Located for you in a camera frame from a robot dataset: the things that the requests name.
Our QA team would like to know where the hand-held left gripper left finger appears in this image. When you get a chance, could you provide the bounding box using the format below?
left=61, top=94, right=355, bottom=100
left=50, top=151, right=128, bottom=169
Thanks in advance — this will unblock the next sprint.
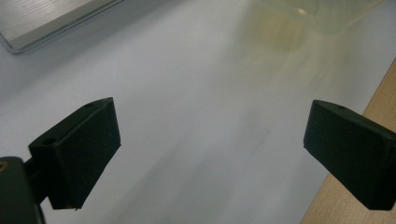
left=28, top=96, right=121, bottom=211

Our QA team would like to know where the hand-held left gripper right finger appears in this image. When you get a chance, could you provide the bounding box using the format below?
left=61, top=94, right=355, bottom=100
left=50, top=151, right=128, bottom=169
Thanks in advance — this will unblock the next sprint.
left=303, top=99, right=396, bottom=211

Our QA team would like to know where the flat silver metal device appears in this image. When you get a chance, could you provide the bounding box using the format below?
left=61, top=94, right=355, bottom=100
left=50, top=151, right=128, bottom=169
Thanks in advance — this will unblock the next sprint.
left=0, top=0, right=125, bottom=55

